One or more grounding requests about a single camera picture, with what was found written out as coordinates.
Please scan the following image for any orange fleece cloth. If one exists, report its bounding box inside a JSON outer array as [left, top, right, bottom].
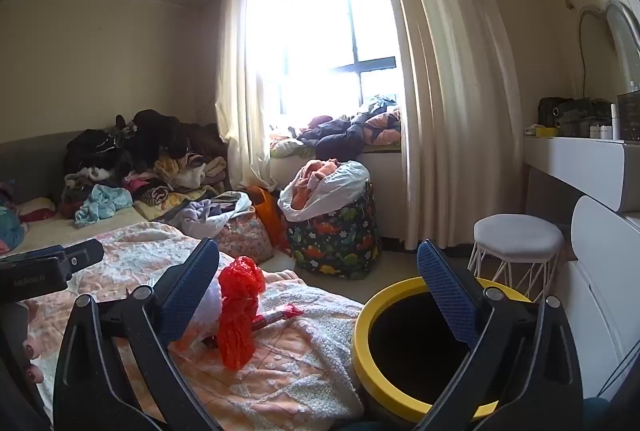
[[297, 159, 341, 206]]

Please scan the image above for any dark wire organiser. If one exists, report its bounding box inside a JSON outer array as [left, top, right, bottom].
[[616, 91, 640, 142]]

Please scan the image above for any dinosaur print storage basket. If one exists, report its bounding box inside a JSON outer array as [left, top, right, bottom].
[[285, 181, 381, 281]]

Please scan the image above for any white plastic bag orange print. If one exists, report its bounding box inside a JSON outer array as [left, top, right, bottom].
[[172, 278, 226, 354]]

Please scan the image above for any peach white fluffy blanket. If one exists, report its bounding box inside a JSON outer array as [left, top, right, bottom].
[[0, 221, 366, 431]]

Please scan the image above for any large white plastic bag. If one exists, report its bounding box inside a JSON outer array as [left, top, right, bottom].
[[277, 159, 371, 222]]

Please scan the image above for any black framed window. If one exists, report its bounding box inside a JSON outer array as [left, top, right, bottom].
[[245, 0, 403, 122]]

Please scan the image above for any lavender white cloth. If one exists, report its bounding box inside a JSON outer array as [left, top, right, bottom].
[[175, 191, 253, 237]]

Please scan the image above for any pile of clothes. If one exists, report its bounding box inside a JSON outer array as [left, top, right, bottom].
[[60, 109, 231, 222]]

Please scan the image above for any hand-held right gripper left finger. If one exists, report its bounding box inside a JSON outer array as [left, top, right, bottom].
[[52, 237, 223, 431]]

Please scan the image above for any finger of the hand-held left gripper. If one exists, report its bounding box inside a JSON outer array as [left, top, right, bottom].
[[64, 238, 106, 271]]

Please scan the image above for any light blue cloth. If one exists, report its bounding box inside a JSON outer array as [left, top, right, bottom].
[[75, 184, 133, 227]]

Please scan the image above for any camouflage pouch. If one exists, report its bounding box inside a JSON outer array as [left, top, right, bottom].
[[537, 97, 613, 136]]

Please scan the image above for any white round stool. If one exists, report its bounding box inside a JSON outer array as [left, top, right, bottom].
[[467, 213, 566, 302]]

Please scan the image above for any red foil wrapper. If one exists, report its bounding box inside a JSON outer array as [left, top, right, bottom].
[[252, 303, 305, 332]]

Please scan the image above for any red plastic bag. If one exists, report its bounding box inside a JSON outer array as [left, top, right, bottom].
[[217, 255, 266, 369]]

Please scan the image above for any colourful printed cloth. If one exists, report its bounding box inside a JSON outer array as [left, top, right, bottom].
[[0, 181, 56, 254]]

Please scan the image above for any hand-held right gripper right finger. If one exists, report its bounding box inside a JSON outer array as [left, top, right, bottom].
[[416, 238, 583, 431]]

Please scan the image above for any white vanity desk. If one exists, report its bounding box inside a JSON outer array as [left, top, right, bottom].
[[524, 136, 640, 214]]

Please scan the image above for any narrow cream curtain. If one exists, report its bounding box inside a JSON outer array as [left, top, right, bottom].
[[215, 0, 281, 194]]

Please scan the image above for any wide cream curtain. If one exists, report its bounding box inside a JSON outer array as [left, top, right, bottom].
[[367, 0, 526, 257]]

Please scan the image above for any dark blue jacket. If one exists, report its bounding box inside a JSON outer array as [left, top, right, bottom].
[[297, 116, 366, 159]]

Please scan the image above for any yellow trash bin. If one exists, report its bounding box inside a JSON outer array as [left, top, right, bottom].
[[350, 276, 533, 429]]

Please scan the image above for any green pink cloth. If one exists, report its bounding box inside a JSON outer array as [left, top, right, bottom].
[[270, 133, 303, 159]]

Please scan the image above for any person's left hand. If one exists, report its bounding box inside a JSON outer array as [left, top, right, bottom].
[[22, 300, 45, 384]]

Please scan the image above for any orange patterned quilt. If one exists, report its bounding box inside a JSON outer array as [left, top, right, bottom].
[[362, 107, 403, 146]]

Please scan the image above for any grey headboard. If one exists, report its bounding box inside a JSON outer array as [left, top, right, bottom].
[[0, 129, 101, 212]]

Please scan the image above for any vanity mirror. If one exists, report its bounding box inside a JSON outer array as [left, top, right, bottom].
[[577, 0, 640, 94]]

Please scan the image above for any white cabinet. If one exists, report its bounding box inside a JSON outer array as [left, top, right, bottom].
[[565, 195, 640, 404]]

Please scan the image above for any pink floral bag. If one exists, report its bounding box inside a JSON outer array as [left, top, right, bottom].
[[215, 206, 275, 264]]

